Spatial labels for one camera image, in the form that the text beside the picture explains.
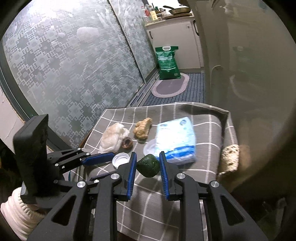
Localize white bottle cap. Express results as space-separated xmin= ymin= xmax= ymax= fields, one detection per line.
xmin=112 ymin=152 xmax=130 ymax=169

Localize brown nut shell half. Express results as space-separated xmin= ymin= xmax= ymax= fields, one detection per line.
xmin=121 ymin=137 xmax=133 ymax=150

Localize dark green avocado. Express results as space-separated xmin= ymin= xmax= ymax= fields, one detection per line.
xmin=137 ymin=154 xmax=160 ymax=178

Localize clear plastic lid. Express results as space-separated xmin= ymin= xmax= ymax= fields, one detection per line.
xmin=143 ymin=138 xmax=159 ymax=159

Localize white paper towel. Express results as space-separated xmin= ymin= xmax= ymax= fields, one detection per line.
xmin=98 ymin=123 xmax=130 ymax=153

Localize tan ginger root piece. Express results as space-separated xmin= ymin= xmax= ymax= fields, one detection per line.
xmin=133 ymin=118 xmax=152 ymax=140

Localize blue white tissue pack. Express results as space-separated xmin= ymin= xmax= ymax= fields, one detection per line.
xmin=154 ymin=117 xmax=196 ymax=165

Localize white kitchen cabinet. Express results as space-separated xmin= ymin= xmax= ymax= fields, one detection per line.
xmin=145 ymin=16 xmax=204 ymax=73

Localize grey checked tablecloth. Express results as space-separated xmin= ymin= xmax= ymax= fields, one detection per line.
xmin=83 ymin=102 xmax=239 ymax=240

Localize white knitted sleeve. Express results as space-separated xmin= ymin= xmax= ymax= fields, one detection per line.
xmin=1 ymin=187 xmax=46 ymax=240

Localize oval purple floor mat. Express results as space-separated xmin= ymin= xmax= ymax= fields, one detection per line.
xmin=151 ymin=73 xmax=190 ymax=98

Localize striped blue floor rug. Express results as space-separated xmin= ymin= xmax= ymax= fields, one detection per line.
xmin=125 ymin=72 xmax=206 ymax=108

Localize green rice bag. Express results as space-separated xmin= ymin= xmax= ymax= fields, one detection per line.
xmin=155 ymin=46 xmax=181 ymax=80

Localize patterned frosted glass sliding door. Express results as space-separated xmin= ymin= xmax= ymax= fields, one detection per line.
xmin=1 ymin=1 xmax=157 ymax=148

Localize bottles on counter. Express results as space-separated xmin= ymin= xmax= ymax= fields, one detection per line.
xmin=141 ymin=4 xmax=163 ymax=24

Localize frying pan on counter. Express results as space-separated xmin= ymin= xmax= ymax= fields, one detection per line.
xmin=163 ymin=6 xmax=191 ymax=15

